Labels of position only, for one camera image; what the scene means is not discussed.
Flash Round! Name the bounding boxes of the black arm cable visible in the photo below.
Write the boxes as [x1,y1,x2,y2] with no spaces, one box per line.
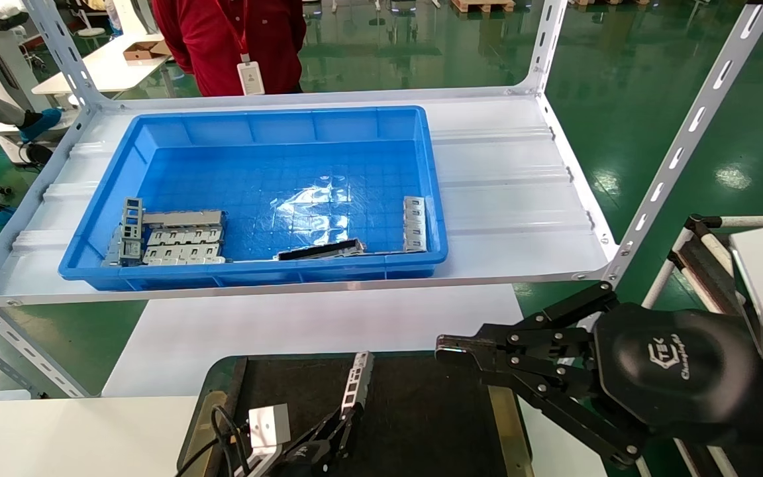
[176,405,253,477]

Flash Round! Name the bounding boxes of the grey upright metal frame part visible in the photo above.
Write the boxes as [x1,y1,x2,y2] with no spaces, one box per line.
[121,197,146,242]

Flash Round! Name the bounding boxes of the red lanyard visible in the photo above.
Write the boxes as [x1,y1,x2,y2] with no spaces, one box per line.
[213,0,250,64]

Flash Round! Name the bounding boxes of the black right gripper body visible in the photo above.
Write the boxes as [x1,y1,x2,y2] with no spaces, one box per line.
[595,305,763,443]

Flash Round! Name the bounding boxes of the cardboard box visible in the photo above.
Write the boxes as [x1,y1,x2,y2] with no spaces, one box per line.
[123,40,172,62]

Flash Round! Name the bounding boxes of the silver metal bracket part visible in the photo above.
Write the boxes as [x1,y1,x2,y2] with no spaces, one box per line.
[403,196,427,253]

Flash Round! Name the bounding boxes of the white background table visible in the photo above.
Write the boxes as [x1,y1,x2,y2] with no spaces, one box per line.
[32,33,174,94]

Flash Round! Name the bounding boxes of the person in red shirt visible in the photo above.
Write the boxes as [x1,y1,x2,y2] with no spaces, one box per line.
[150,0,307,97]

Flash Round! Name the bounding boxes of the silver metal part with holes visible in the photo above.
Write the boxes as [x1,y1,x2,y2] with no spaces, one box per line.
[340,351,376,415]

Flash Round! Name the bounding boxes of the dark long metal part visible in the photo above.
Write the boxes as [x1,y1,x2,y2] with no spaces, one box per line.
[276,239,367,261]

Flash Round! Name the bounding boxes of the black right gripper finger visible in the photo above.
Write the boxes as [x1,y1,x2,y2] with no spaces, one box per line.
[441,356,647,468]
[436,282,621,358]

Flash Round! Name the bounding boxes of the grey long metal part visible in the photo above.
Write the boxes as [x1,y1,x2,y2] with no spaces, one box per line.
[143,210,227,229]

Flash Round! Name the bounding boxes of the blue plastic bin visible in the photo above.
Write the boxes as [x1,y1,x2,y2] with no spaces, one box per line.
[58,106,450,292]

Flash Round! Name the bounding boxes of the white metal shelf rack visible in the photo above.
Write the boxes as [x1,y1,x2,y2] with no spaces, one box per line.
[0,0,763,399]

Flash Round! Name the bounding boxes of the white ID badge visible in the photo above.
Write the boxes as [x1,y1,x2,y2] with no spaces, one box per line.
[236,60,265,95]

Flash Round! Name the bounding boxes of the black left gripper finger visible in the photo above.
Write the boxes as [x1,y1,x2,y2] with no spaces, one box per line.
[332,405,364,458]
[302,412,341,451]

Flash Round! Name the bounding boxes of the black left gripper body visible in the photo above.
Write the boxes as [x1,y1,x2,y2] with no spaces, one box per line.
[276,443,346,477]

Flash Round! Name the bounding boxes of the black container tray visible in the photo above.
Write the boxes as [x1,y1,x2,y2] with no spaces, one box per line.
[178,350,534,477]

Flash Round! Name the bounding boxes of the white tube cart black pads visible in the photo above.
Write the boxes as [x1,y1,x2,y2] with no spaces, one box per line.
[643,213,763,477]

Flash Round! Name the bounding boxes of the wooden pallet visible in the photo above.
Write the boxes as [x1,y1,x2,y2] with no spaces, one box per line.
[451,0,516,14]

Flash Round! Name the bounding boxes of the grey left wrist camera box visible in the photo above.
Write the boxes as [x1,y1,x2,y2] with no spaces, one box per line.
[248,404,291,458]

